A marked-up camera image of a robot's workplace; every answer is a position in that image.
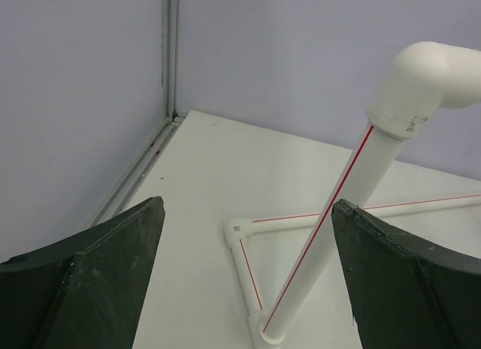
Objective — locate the white pipe frame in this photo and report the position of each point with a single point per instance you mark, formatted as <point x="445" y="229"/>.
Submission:
<point x="424" y="77"/>

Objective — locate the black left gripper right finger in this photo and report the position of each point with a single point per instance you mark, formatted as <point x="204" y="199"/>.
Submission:
<point x="405" y="291"/>

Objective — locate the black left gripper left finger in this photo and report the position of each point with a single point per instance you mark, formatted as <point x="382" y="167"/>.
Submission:
<point x="87" y="290"/>

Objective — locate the aluminium corner post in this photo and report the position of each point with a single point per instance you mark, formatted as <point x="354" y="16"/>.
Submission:
<point x="123" y="190"/>

